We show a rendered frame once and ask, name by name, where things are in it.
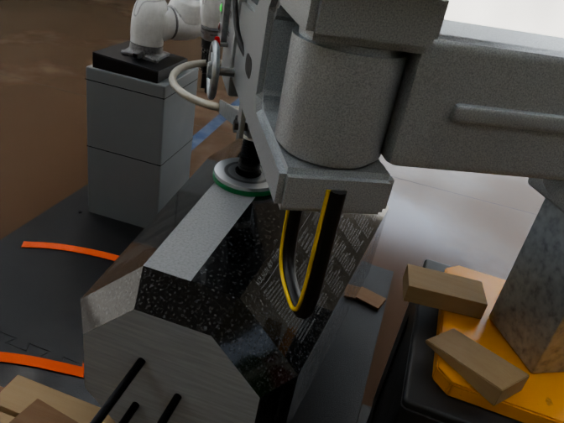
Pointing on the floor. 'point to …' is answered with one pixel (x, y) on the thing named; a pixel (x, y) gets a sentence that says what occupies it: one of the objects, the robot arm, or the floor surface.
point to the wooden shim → (370, 298)
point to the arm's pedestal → (137, 143)
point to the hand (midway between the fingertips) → (206, 83)
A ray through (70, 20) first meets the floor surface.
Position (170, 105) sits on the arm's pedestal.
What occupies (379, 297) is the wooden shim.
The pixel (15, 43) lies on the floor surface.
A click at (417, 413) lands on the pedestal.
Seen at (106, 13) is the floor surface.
